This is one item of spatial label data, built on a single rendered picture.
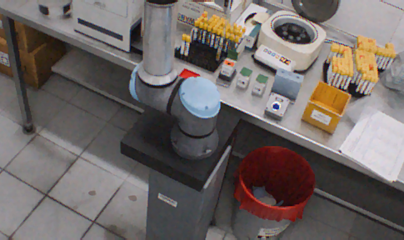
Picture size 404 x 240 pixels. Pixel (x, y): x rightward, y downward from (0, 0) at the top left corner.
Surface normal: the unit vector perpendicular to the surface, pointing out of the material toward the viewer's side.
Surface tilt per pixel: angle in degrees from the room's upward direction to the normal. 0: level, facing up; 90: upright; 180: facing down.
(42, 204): 0
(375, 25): 90
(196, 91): 8
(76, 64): 0
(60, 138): 0
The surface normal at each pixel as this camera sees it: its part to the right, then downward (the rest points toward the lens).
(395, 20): -0.44, 0.62
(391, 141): 0.12, -0.67
